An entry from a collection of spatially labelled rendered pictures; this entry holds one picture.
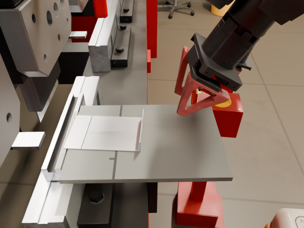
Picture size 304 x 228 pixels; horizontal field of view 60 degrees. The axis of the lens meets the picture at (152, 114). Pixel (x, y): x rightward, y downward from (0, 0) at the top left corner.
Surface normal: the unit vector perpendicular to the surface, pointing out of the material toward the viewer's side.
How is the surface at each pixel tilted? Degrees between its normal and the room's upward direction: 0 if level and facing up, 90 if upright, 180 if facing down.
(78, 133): 0
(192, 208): 0
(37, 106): 90
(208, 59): 30
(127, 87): 0
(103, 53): 90
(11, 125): 90
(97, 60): 90
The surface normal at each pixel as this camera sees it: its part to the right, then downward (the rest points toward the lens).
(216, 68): 0.50, -0.66
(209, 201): 0.00, -0.76
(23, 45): 0.02, 0.65
